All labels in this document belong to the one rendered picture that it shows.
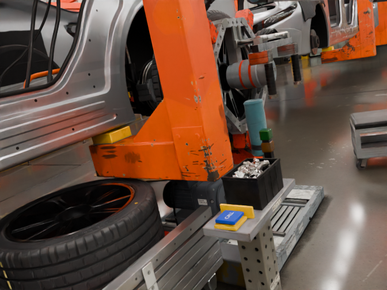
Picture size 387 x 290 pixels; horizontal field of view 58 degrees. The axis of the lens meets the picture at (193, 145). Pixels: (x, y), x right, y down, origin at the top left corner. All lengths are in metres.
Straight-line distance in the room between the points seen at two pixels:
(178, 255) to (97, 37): 1.00
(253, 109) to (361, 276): 0.82
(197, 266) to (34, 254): 0.58
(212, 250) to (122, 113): 0.74
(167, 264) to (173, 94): 0.60
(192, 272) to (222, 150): 0.47
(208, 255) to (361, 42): 4.26
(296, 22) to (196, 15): 3.17
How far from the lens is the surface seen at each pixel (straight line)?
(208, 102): 1.30
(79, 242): 1.21
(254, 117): 1.62
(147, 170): 1.52
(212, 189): 1.62
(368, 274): 1.69
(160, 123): 1.41
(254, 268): 1.35
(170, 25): 1.28
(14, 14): 3.57
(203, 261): 1.45
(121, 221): 1.25
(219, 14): 1.83
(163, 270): 1.26
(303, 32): 4.48
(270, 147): 1.39
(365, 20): 5.29
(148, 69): 2.01
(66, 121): 1.49
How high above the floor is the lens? 0.99
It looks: 14 degrees down
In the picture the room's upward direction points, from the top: 12 degrees counter-clockwise
